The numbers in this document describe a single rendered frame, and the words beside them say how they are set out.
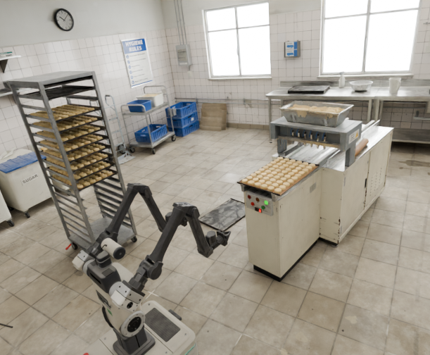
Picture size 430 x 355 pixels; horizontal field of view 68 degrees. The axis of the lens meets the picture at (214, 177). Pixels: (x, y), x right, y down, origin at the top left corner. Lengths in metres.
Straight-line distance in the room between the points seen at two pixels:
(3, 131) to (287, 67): 4.71
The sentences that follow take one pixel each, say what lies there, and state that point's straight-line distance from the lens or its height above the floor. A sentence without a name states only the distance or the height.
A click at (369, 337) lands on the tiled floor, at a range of 2.69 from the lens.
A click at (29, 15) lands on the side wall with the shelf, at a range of 5.69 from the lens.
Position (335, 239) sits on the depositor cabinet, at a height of 0.12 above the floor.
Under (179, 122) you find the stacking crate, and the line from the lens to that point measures 6.76.
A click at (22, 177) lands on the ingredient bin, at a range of 4.79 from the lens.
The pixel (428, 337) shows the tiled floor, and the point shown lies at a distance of 2.81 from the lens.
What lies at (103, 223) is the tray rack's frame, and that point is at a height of 0.15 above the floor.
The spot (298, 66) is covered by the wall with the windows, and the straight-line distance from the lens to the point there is 6.23.
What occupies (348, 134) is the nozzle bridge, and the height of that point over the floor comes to 1.15.
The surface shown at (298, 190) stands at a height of 0.80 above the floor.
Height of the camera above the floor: 2.06
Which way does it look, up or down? 25 degrees down
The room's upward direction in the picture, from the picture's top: 7 degrees counter-clockwise
